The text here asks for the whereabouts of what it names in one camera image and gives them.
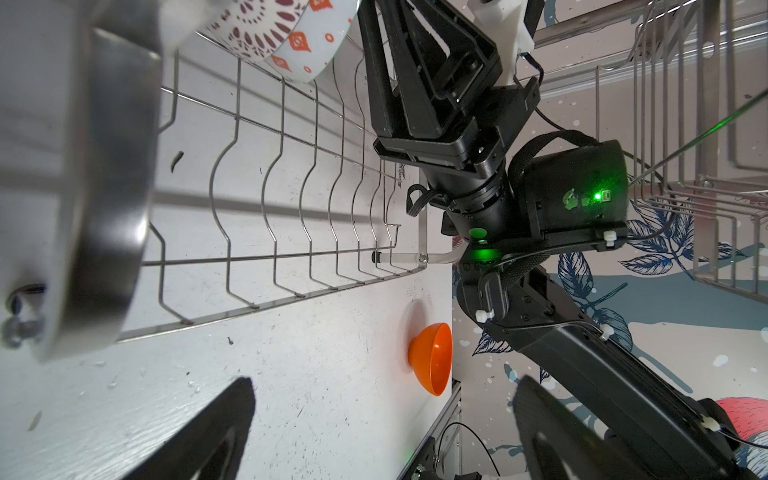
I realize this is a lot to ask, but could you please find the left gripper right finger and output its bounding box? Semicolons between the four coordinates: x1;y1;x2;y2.
513;377;648;479

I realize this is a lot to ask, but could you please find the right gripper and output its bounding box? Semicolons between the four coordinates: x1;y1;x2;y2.
357;1;540;240

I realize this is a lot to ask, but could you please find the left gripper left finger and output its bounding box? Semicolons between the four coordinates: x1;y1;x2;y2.
126;377;256;479

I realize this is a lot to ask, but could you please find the white brown lattice bowl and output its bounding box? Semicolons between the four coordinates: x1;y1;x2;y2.
204;0;360;83

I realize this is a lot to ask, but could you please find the orange plastic bowl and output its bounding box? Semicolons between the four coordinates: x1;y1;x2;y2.
408;323;453;397

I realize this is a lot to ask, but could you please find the steel two-tier dish rack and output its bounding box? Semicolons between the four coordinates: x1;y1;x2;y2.
0;0;768;361

